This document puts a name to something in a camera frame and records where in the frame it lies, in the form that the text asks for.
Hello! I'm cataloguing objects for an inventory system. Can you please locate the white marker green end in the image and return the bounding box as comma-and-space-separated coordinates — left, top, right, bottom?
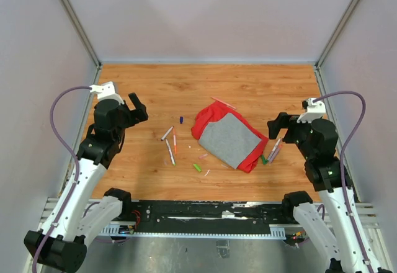
165, 139, 176, 166

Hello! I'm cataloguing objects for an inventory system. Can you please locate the white slotted cable duct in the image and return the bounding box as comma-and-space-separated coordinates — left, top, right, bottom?
99, 221, 287, 240

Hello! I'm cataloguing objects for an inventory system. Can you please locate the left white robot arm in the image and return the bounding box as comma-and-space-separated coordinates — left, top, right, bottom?
24, 93, 148, 272

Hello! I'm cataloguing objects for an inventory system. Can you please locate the white marker blue end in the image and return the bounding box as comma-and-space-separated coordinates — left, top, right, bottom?
161, 126, 174, 141

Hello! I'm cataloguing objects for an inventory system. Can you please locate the orange white pen right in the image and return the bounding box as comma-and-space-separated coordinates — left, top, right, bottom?
267, 138, 282, 162

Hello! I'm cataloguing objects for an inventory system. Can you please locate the red and grey cloth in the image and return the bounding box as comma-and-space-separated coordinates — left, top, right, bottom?
191, 102, 269, 173

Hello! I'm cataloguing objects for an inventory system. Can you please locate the orange highlighter pen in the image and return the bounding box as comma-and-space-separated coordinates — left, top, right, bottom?
172, 127, 177, 154

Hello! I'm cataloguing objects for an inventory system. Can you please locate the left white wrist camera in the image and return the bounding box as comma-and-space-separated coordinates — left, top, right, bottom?
90, 81, 124, 105

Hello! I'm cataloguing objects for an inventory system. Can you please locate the purple pen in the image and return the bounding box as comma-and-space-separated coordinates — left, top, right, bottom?
269, 146, 282, 164

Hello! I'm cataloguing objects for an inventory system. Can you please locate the light green pen cap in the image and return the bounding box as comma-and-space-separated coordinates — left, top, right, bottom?
193, 163, 202, 172

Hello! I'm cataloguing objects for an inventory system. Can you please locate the dark green pen cap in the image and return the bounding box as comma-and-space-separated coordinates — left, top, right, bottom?
261, 154, 268, 164

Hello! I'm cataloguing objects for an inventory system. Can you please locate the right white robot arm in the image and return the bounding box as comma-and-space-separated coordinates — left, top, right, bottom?
267, 112, 387, 272

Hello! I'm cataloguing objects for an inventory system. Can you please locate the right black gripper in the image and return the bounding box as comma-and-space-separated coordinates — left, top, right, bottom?
267, 111, 315, 159

